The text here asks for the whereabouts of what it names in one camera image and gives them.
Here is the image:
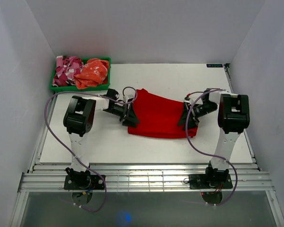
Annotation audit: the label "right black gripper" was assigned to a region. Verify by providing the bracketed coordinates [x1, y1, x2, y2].
[177, 102, 217, 131]

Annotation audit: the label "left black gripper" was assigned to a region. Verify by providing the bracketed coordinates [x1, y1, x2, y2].
[104, 102, 140, 128]

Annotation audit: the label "red trousers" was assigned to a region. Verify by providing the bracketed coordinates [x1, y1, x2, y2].
[128, 88, 186, 139]

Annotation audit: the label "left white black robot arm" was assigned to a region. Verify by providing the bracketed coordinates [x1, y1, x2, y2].
[63, 89, 140, 191]

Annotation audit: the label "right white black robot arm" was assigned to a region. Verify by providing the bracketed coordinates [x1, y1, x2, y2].
[178, 88, 250, 192]

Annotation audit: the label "orange crumpled garment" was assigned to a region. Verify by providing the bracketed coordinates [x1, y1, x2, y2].
[74, 58, 110, 89]

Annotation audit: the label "green plastic tray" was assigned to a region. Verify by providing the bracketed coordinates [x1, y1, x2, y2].
[50, 57, 111, 92]

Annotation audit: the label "pink patterned garment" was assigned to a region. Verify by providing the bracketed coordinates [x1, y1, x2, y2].
[52, 55, 84, 87]

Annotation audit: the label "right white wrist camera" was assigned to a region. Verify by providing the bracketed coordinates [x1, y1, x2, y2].
[183, 94, 193, 108]

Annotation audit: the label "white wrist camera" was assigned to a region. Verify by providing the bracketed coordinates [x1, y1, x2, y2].
[183, 94, 193, 108]
[123, 95, 135, 105]

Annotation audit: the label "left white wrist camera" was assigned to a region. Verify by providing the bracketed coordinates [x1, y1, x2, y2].
[123, 95, 135, 105]

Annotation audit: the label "aluminium frame rail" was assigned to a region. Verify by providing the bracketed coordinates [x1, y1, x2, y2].
[18, 163, 275, 192]

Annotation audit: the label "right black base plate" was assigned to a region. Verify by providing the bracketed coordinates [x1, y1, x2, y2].
[188, 174, 233, 189]

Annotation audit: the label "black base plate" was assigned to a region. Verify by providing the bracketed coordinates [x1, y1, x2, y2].
[63, 175, 105, 190]
[188, 174, 233, 189]

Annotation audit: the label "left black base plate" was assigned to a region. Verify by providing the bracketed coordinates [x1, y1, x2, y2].
[63, 175, 105, 190]

